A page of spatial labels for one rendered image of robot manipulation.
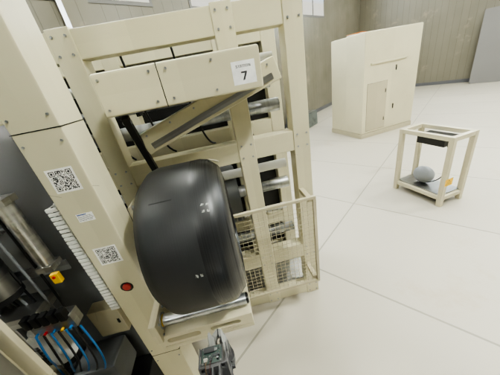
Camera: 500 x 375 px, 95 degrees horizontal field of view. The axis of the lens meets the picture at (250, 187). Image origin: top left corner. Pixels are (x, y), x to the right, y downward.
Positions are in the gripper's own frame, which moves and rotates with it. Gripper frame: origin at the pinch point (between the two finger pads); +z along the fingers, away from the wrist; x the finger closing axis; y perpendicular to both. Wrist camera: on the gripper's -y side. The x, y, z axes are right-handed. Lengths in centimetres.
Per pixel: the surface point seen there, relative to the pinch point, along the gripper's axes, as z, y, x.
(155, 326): 13.9, -4.1, 23.8
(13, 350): 7, 8, 62
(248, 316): 15.8, -13.5, -9.2
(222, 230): 6.4, 31.2, -8.9
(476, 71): 712, 27, -945
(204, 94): 42, 71, -12
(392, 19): 939, 279, -800
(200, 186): 14.1, 43.4, -5.1
